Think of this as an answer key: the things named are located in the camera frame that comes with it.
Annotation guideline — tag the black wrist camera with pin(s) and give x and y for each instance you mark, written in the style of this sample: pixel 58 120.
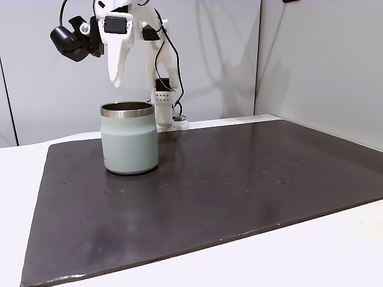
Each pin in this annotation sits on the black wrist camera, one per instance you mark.
pixel 64 40

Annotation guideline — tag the pale green steel-rimmed cup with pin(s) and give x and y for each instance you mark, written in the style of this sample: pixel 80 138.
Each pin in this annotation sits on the pale green steel-rimmed cup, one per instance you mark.
pixel 129 143

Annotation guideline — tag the dark grey table mat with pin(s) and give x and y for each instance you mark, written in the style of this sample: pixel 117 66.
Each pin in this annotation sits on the dark grey table mat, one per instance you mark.
pixel 191 215

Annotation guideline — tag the black wall-mounted object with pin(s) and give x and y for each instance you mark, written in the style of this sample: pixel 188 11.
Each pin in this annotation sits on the black wall-mounted object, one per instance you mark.
pixel 291 1

